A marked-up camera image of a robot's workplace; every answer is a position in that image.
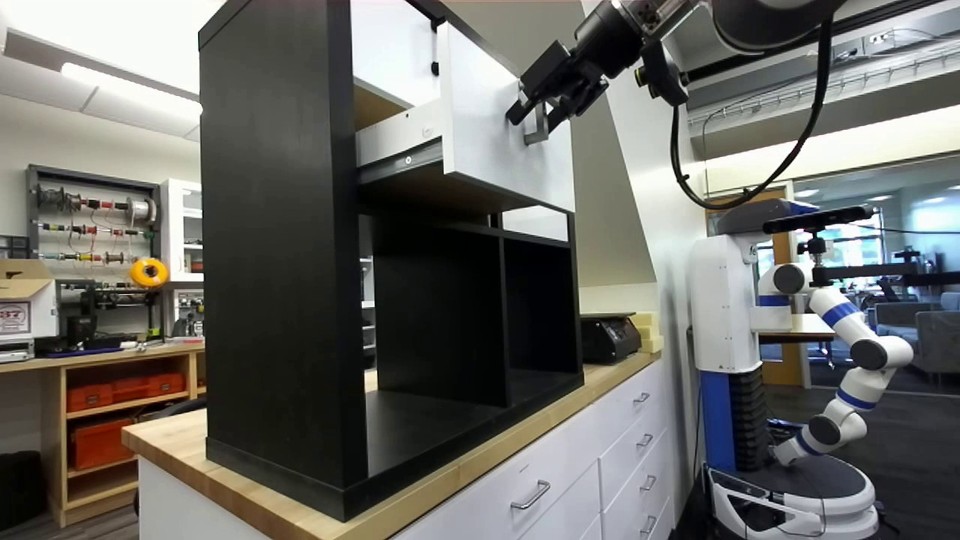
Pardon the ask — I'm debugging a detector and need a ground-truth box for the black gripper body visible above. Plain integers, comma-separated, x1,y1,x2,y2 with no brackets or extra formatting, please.
543,9,641,98

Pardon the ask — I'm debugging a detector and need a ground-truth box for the white drawer with silver handle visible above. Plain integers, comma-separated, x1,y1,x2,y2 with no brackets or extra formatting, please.
355,21,578,217

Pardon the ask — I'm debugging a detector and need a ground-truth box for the long red storage drawer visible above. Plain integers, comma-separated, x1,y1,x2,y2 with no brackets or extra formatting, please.
65,368,189,416

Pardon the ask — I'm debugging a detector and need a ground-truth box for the black device on counter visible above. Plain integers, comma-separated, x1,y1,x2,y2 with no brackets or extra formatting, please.
578,308,646,367

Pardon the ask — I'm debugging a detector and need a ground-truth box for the blue white mobile robot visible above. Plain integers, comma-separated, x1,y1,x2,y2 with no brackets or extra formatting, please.
687,197,917,540

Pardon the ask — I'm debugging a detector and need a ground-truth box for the black cube shelf cabinet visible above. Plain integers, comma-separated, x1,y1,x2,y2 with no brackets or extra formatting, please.
194,0,588,524

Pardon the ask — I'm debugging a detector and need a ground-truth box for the white counter cabinet wooden top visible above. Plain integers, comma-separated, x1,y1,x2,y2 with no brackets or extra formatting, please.
119,343,685,540

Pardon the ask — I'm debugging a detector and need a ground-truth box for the yellow round tool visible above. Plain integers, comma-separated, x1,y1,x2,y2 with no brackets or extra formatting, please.
130,255,174,293

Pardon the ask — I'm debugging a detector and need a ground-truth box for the grey office chair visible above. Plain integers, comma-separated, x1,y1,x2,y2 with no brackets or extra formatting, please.
913,308,960,380

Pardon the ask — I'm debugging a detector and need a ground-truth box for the grey tool pegboard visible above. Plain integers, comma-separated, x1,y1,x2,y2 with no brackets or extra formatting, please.
24,163,168,277

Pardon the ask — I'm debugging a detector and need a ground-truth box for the black bench machine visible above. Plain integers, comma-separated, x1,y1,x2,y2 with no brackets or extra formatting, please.
55,278,104,354

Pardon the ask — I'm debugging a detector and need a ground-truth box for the wooden workbench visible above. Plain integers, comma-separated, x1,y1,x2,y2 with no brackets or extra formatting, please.
0,340,210,532

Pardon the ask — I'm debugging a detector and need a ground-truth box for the red storage bin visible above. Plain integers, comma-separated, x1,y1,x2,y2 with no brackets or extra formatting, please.
70,416,142,473

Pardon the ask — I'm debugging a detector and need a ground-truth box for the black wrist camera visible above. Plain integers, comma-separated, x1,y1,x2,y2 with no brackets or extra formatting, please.
636,38,692,110

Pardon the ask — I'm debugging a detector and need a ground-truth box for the white drawer with black handle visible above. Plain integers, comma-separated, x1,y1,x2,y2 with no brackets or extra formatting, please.
348,0,448,110

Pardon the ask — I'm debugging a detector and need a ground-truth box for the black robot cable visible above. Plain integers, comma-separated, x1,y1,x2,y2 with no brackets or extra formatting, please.
665,15,841,213

